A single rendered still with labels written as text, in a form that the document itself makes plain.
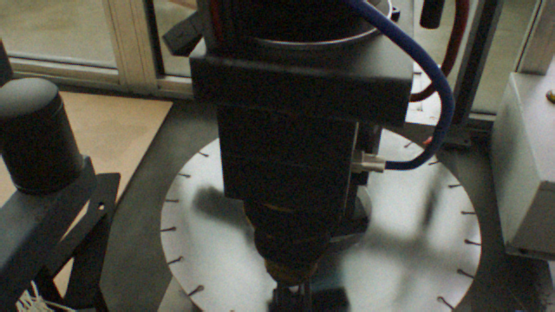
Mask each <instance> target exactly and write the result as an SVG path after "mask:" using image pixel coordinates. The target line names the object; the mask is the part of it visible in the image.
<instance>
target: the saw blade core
mask: <svg viewBox="0 0 555 312"><path fill-rule="evenodd" d="M409 144H411V141H409V140H406V139H404V138H403V137H401V136H400V135H399V134H397V133H393V132H390V131H388V130H386V129H383V130H382V135H381V141H380V145H379V151H378V154H377V155H382V156H385V157H386V160H388V161H410V160H412V159H413V158H414V157H416V156H418V155H416V153H419V152H421V151H423V150H424V149H423V148H421V147H420V146H417V145H416V144H414V143H413V144H411V145H410V146H408V145H409ZM405 146H408V148H405ZM199 153H201V154H199ZM199 153H196V154H195V155H194V156H193V157H192V158H191V160H190V161H188V162H187V163H186V164H185V165H184V166H183V167H182V169H181V170H180V172H179V175H177V176H176V177H175V179H174V180H173V183H172V185H171V187H170V189H169V191H168V193H167V195H166V201H165V202H164V205H162V210H161V215H160V235H161V240H162V245H163V249H164V253H165V256H166V261H167V264H170V263H172V264H170V265H169V268H170V270H171V272H172V274H173V276H174V278H175V280H176V281H177V284H178V285H179V286H180V288H181V289H183V290H184V292H185V293H186V294H187V296H190V295H191V294H193V293H194V292H195V291H197V290H198V288H199V287H202V288H203V290H201V291H198V292H197V293H195V294H194V295H192V296H191V297H190V299H191V300H192V301H193V302H194V303H195V304H196V305H197V306H198V307H199V309H200V310H201V311H202V312H305V302H304V285H303V284H302V285H299V286H296V287H286V286H284V301H283V304H282V305H278V304H277V302H276V290H277V283H276V282H274V281H273V280H272V279H271V277H270V274H269V273H268V272H266V268H265V266H264V259H263V258H262V257H261V256H260V255H259V253H258V250H257V248H255V246H254V243H253V232H254V229H253V228H252V226H251V225H250V224H249V222H248V221H247V219H246V217H245V214H244V209H243V200H240V199H234V198H225V197H224V188H223V178H222V169H221V158H220V153H221V151H220V148H219V139H217V140H215V141H214V142H212V143H210V144H209V145H207V146H205V147H204V148H203V149H201V150H200V151H199ZM202 154H203V155H202ZM204 155H205V156H208V157H204ZM437 162H438V160H437V159H436V157H434V156H433V157H432V158H431V160H429V161H428V162H427V163H426V164H424V165H423V166H421V167H419V168H416V169H414V170H411V171H392V170H384V172H383V173H379V172H374V171H373V172H372V173H371V174H370V184H369V187H365V188H366V190H368V191H369V194H370V196H371V198H372V203H373V211H372V216H371V220H370V223H369V226H367V228H366V232H364V233H363V234H362V235H361V236H360V237H358V238H357V239H355V240H354V241H352V242H350V243H348V244H344V245H341V246H337V247H332V248H328V250H327V253H326V254H325V255H324V257H322V258H321V259H320V260H318V261H317V268H316V270H315V272H314V273H313V274H312V276H311V278H310V291H311V308H312V312H451V311H452V310H451V309H450V308H452V309H454V308H455V307H456V306H457V305H458V303H459V302H461V301H462V299H463V298H464V296H465V295H466V293H467V291H468V289H469V287H470V285H471V283H472V281H473V278H474V276H475V273H476V270H477V268H478V263H479V259H480V246H478V245H480V228H479V224H478V220H477V217H476V215H468V214H475V211H474V208H473V205H472V203H471V201H470V199H469V197H468V196H467V194H466V192H465V191H464V189H463V188H462V186H460V182H459V181H458V179H457V178H456V177H455V176H454V175H453V174H452V173H451V172H450V171H449V170H448V169H447V168H446V167H445V166H444V165H443V164H442V163H441V162H440V163H437ZM435 163H437V164H435ZM433 164H434V165H433ZM429 165H433V166H429ZM180 175H182V176H180ZM184 176H186V177H187V176H191V178H186V177H184ZM456 186H459V187H456ZM448 187H453V189H450V188H448ZM176 200H178V201H179V202H178V203H174V202H167V201H176ZM461 213H465V214H466V215H461ZM172 228H175V229H176V230H175V231H168V230H171V229H172ZM162 231H166V232H162ZM464 242H469V244H465V243H464ZM475 244H476V245H475ZM180 258H183V259H184V260H183V261H182V262H176V261H178V260H179V259H180ZM174 262H176V263H174ZM457 271H461V272H462V273H463V274H465V275H467V276H465V275H463V274H459V273H458V272H457ZM468 276H470V277H468ZM471 277H472V278H471ZM438 298H440V299H442V300H443V302H444V303H445V304H446V305H448V306H449V307H450V308H449V307H448V306H446V305H445V304H444V303H443V302H439V301H438V300H437V299H438Z"/></svg>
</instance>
